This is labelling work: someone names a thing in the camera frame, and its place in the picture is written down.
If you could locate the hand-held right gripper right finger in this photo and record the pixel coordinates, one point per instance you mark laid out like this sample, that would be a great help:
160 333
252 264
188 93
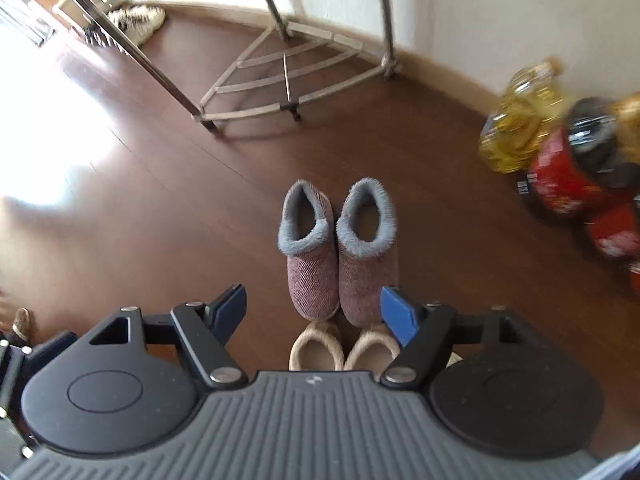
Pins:
397 317

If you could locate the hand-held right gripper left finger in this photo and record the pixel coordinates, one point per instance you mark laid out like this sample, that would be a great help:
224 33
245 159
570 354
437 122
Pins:
232 310

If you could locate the beige fuzzy slipper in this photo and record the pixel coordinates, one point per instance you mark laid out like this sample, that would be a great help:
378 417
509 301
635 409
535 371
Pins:
315 355
372 357

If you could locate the pink knitted slipper grey fleece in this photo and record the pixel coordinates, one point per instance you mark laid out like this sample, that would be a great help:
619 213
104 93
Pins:
310 280
362 285

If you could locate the red and black bottle pack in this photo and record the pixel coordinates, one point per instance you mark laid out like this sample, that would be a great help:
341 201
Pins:
565 180

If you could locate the yellow oil bottle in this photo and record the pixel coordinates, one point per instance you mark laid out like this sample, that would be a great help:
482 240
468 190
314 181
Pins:
515 130

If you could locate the red package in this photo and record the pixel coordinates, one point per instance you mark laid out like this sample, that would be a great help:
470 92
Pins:
615 232

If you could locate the stainless steel corner rack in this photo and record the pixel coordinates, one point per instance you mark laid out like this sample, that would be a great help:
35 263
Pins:
386 10

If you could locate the row of shoes by wall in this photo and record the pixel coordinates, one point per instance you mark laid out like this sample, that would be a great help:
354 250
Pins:
137 22

